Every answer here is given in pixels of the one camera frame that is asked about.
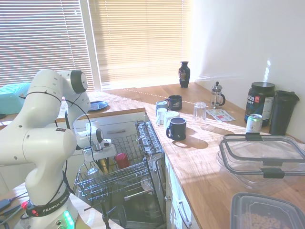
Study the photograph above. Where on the large white mug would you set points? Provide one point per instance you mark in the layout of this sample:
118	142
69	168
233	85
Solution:
168	117

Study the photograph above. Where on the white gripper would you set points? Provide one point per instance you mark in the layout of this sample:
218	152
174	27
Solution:
100	154

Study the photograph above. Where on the grey lidded food container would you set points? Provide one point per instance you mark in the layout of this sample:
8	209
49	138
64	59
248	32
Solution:
262	212

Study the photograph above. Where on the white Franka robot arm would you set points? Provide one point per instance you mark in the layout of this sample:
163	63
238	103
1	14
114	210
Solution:
43	95

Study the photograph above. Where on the glass French press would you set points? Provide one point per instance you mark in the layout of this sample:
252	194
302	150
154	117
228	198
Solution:
216	97

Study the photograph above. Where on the yellow striped mug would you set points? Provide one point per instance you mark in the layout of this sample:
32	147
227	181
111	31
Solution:
104	165

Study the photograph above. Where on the white and green drink can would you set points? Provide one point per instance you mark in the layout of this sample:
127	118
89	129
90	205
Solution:
253	124

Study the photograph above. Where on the printed paper leaflet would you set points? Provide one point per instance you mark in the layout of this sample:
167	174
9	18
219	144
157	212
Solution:
220	115

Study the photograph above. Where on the plain navy mug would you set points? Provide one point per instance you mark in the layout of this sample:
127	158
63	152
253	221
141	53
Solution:
178	130

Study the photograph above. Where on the clear glass in rack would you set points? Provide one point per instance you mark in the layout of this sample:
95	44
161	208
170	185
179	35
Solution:
92	171

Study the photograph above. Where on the blue plate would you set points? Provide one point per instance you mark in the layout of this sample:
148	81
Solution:
98	106

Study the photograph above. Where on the red mug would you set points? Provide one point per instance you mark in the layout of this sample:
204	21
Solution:
121	159

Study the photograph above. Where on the turquoise plastic container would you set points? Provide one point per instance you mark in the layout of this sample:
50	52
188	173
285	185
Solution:
13	97

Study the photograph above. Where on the stainless steel dishwasher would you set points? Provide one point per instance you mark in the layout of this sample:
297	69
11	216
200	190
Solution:
155	171

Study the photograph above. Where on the clear container with clip lid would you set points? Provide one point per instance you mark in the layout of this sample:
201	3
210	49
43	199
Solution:
259	164

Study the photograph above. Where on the dark blue flowered vase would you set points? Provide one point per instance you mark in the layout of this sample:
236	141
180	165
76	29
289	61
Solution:
184	75

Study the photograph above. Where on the clear drinking glass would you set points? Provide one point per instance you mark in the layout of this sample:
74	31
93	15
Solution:
199	112

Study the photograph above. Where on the navy mug with white logo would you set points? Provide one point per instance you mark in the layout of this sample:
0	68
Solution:
175	103

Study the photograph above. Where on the black shaker bottle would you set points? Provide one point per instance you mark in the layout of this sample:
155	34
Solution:
282	112

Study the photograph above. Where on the wide window blind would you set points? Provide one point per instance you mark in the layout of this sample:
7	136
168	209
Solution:
43	35

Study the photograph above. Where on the red plug connector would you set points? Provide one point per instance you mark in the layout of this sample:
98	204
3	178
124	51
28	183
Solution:
24	205

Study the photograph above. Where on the black camera stand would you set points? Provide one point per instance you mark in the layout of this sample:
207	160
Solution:
106	214

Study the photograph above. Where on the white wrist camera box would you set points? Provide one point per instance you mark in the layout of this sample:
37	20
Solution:
106	144

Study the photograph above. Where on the sunlit window blind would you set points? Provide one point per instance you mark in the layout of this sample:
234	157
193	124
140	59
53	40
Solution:
143	43

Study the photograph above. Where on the black protein powder tub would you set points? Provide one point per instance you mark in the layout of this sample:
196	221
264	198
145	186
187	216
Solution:
258	102

